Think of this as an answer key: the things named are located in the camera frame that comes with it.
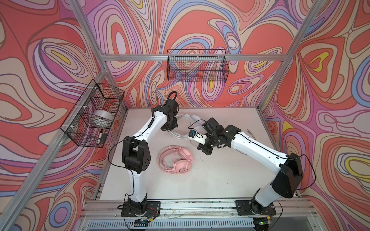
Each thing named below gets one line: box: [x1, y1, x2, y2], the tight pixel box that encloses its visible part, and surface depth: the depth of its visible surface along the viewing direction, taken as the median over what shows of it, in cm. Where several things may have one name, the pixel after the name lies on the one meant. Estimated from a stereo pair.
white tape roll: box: [89, 109, 115, 129], surface depth 74 cm
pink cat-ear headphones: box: [157, 145, 195, 175], surface depth 86 cm
